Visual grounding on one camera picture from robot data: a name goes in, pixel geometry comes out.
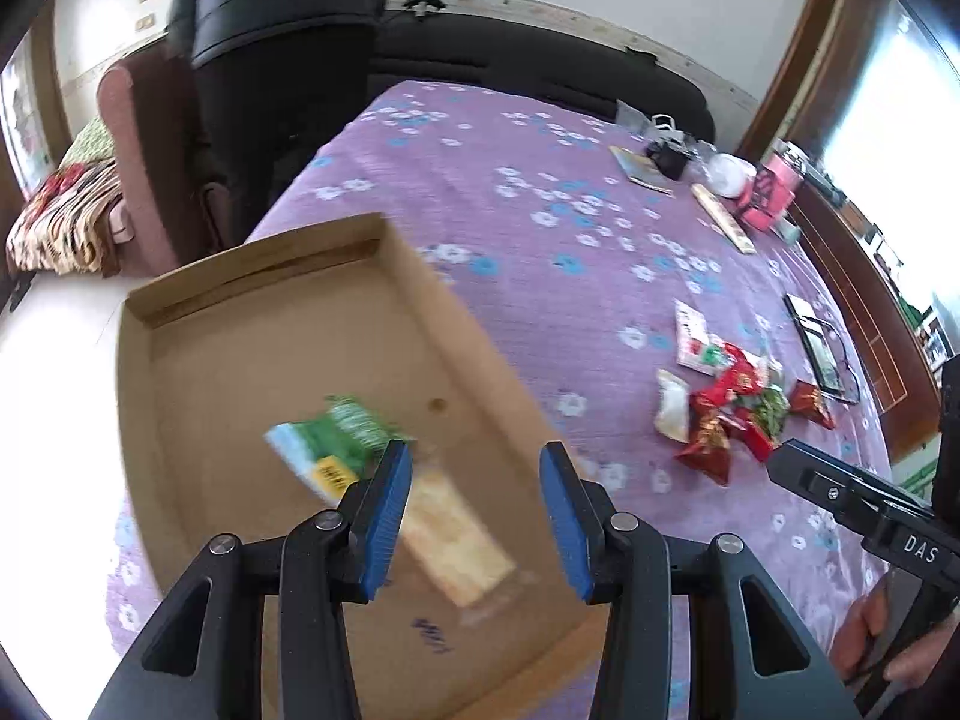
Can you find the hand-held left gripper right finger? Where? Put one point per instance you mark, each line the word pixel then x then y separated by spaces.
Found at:
pixel 562 525

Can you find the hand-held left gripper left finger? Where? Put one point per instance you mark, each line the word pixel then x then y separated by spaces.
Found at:
pixel 386 517

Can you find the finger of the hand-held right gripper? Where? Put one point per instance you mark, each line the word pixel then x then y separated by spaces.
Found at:
pixel 825 484

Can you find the green pea snack packet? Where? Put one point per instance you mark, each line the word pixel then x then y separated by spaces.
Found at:
pixel 337 435

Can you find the pile of mixed snack packets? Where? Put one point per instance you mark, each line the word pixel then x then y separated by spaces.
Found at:
pixel 720 435

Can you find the brown cardboard box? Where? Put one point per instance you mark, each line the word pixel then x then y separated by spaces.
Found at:
pixel 247 360

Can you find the person's right hand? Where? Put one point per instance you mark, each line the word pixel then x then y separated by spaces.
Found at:
pixel 859 630

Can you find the thin framed eyeglasses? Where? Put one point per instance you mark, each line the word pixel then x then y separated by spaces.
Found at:
pixel 853 375

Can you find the black smartphone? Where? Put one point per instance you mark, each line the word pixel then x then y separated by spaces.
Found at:
pixel 814 345

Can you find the pale green bottle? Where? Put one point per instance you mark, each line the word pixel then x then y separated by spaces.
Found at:
pixel 787 229

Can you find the cream cosmetic tube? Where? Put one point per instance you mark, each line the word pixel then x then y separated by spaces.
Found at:
pixel 724 217

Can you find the purple floral bedsheet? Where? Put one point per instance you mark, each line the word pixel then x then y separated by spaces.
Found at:
pixel 525 240

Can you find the pink insulated bottle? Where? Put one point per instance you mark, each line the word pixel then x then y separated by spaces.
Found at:
pixel 780 199

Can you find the black phone stand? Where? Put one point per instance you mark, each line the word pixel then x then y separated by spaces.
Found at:
pixel 763 186

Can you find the white round lid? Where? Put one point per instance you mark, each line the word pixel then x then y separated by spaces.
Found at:
pixel 731 174

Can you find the small black case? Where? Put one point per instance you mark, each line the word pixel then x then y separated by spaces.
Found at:
pixel 671 159

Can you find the green paper booklet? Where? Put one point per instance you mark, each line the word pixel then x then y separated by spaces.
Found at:
pixel 637 169

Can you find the wooden framed window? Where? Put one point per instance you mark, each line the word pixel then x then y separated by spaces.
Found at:
pixel 885 90

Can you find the clear plastic wrapper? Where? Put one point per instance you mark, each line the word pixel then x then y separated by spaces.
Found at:
pixel 631 118

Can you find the pink armchair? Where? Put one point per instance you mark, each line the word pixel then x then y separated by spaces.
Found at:
pixel 150 165

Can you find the red floral blanket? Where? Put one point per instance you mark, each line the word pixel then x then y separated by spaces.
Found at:
pixel 60 217

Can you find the black clamp device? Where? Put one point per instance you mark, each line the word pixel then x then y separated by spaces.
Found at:
pixel 424 0

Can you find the wooden glazed door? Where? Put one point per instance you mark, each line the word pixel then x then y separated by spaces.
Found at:
pixel 22 112

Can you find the wooden bed frame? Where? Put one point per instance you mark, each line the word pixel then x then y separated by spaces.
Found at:
pixel 855 292

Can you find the white wall socket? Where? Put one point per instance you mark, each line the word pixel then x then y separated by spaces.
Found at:
pixel 146 21

